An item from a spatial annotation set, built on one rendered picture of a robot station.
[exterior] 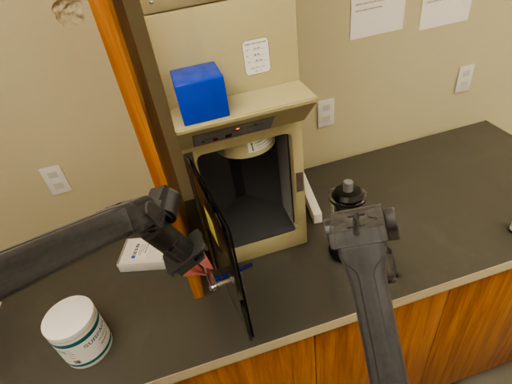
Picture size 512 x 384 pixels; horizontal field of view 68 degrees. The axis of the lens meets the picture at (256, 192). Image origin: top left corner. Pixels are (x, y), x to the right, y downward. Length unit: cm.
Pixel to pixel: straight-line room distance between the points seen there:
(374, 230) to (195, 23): 57
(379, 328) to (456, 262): 79
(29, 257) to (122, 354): 66
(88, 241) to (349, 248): 39
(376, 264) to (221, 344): 66
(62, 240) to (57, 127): 86
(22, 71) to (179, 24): 65
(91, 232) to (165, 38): 44
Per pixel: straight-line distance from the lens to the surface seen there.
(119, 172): 150
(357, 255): 53
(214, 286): 87
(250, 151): 103
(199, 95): 80
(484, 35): 187
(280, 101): 86
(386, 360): 55
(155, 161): 87
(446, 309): 145
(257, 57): 91
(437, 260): 129
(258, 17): 89
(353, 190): 111
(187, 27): 87
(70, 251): 61
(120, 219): 68
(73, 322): 110
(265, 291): 118
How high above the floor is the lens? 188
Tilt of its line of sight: 38 degrees down
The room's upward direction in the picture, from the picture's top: 9 degrees counter-clockwise
